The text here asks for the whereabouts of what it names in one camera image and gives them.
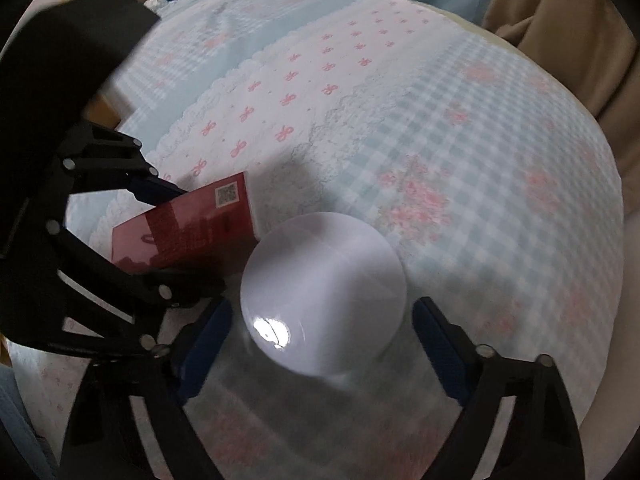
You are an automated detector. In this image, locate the white small bottle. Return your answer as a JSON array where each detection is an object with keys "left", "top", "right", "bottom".
[{"left": 240, "top": 212, "right": 407, "bottom": 379}]

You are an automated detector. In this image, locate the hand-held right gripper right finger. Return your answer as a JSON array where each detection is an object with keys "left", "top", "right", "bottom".
[{"left": 411, "top": 296, "right": 585, "bottom": 480}]

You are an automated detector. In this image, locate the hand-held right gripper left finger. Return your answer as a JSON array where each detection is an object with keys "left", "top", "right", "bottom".
[{"left": 62, "top": 296, "right": 236, "bottom": 480}]

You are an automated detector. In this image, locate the red small box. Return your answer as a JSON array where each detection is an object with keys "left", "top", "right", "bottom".
[{"left": 111, "top": 171, "right": 261, "bottom": 277}]

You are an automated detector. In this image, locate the checked floral bedsheet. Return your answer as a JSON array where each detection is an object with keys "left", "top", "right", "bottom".
[{"left": 10, "top": 0, "right": 626, "bottom": 480}]

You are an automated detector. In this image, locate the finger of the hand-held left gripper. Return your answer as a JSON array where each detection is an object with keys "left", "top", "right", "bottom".
[
  {"left": 0, "top": 210, "right": 228, "bottom": 361},
  {"left": 51, "top": 119, "right": 195, "bottom": 209}
]

